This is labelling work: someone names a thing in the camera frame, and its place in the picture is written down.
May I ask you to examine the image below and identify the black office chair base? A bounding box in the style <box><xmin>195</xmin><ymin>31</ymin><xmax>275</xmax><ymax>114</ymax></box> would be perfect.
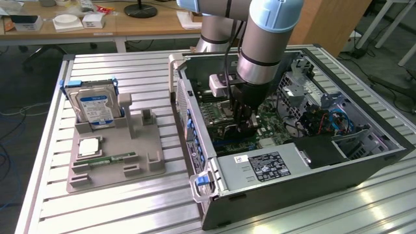
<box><xmin>19</xmin><ymin>43</ymin><xmax>71</xmax><ymax>72</ymax></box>

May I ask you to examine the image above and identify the red wire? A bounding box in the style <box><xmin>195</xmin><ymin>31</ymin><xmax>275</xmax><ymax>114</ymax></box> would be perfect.
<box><xmin>315</xmin><ymin>109</ymin><xmax>327</xmax><ymax>133</ymax></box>

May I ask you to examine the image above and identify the green motherboard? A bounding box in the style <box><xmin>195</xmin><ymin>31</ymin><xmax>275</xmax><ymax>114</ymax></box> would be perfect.
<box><xmin>194</xmin><ymin>80</ymin><xmax>295</xmax><ymax>157</ymax></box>

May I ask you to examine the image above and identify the green RAM stick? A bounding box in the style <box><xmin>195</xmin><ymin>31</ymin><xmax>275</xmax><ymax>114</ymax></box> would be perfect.
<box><xmin>75</xmin><ymin>152</ymin><xmax>138</xmax><ymax>164</ymax></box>

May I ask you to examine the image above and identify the white square block round top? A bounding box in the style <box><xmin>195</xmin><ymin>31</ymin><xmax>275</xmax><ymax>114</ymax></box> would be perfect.
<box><xmin>52</xmin><ymin>14</ymin><xmax>86</xmax><ymax>33</ymax></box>

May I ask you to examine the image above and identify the grey power supply unit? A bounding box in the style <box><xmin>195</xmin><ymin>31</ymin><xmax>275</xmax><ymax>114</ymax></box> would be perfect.
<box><xmin>215</xmin><ymin>143</ymin><xmax>314</xmax><ymax>192</ymax></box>

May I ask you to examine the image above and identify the white table frame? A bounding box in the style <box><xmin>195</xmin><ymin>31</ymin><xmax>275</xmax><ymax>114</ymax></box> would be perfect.
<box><xmin>355</xmin><ymin>0</ymin><xmax>416</xmax><ymax>67</ymax></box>

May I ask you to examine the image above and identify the white box dark lid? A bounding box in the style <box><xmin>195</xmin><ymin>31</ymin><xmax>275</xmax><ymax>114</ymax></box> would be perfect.
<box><xmin>10</xmin><ymin>15</ymin><xmax>44</xmax><ymax>32</ymax></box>

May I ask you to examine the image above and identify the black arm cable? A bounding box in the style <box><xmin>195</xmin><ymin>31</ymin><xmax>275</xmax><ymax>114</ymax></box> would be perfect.
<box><xmin>223</xmin><ymin>0</ymin><xmax>244</xmax><ymax>104</ymax></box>

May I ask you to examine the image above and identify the black round lamp base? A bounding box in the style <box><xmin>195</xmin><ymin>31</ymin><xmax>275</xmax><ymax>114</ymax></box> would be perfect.
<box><xmin>124</xmin><ymin>0</ymin><xmax>159</xmax><ymax>19</ymax></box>

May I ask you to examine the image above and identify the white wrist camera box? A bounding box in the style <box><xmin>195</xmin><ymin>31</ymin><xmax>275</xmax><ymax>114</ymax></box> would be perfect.
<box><xmin>208</xmin><ymin>74</ymin><xmax>234</xmax><ymax>97</ymax></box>

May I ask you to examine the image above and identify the black air duct shroud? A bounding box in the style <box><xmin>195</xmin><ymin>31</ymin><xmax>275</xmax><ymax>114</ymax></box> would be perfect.
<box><xmin>294</xmin><ymin>136</ymin><xmax>351</xmax><ymax>170</ymax></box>

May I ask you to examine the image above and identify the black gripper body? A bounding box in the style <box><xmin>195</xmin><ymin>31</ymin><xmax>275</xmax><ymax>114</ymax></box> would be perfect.
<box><xmin>232</xmin><ymin>81</ymin><xmax>270</xmax><ymax>115</ymax></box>

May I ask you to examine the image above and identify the CPU socket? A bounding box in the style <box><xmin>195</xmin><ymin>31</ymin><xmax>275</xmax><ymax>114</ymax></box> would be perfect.
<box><xmin>216</xmin><ymin>99</ymin><xmax>239</xmax><ymax>123</ymax></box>

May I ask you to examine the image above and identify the blue disk caddy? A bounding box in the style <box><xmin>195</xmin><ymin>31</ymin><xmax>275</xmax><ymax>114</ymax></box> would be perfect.
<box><xmin>58</xmin><ymin>76</ymin><xmax>120</xmax><ymax>123</ymax></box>

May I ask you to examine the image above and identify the silver CPU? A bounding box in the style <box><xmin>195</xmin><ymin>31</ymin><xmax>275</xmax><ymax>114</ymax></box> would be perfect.
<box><xmin>78</xmin><ymin>138</ymin><xmax>100</xmax><ymax>157</ymax></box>

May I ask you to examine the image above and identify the metal disk bay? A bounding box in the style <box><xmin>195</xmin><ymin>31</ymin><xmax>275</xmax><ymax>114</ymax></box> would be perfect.
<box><xmin>331</xmin><ymin>129</ymin><xmax>391</xmax><ymax>162</ymax></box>

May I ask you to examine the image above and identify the hard disk blue label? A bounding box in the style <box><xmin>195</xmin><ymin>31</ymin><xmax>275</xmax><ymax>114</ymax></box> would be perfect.
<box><xmin>64</xmin><ymin>84</ymin><xmax>118</xmax><ymax>130</ymax></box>

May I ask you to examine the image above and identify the blue wire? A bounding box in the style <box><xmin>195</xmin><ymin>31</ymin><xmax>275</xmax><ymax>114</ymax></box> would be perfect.
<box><xmin>326</xmin><ymin>109</ymin><xmax>356</xmax><ymax>134</ymax></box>

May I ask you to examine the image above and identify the white paper stack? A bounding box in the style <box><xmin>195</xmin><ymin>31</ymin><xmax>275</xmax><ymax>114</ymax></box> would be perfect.
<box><xmin>176</xmin><ymin>10</ymin><xmax>204</xmax><ymax>30</ymax></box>

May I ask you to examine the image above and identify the black graphics card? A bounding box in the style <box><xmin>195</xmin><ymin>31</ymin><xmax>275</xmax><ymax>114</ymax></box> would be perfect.
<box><xmin>223</xmin><ymin>123</ymin><xmax>260</xmax><ymax>141</ymax></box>

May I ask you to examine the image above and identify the wooden desk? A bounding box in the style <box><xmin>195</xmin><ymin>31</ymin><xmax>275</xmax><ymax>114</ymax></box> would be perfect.
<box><xmin>0</xmin><ymin>0</ymin><xmax>210</xmax><ymax>47</ymax></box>

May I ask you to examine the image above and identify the black open PC case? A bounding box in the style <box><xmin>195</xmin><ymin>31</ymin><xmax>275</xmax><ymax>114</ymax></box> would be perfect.
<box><xmin>168</xmin><ymin>47</ymin><xmax>416</xmax><ymax>231</ymax></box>

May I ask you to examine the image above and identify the grey parts rack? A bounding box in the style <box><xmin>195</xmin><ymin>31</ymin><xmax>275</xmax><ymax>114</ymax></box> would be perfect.
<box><xmin>66</xmin><ymin>93</ymin><xmax>168</xmax><ymax>195</ymax></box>

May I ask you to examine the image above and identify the wooden cabinet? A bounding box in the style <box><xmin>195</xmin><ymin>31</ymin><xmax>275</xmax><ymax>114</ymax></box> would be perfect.
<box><xmin>287</xmin><ymin>0</ymin><xmax>374</xmax><ymax>57</ymax></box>

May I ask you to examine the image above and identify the small white labelled box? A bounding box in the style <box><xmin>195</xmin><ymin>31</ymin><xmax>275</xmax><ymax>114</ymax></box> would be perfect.
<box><xmin>82</xmin><ymin>13</ymin><xmax>106</xmax><ymax>29</ymax></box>

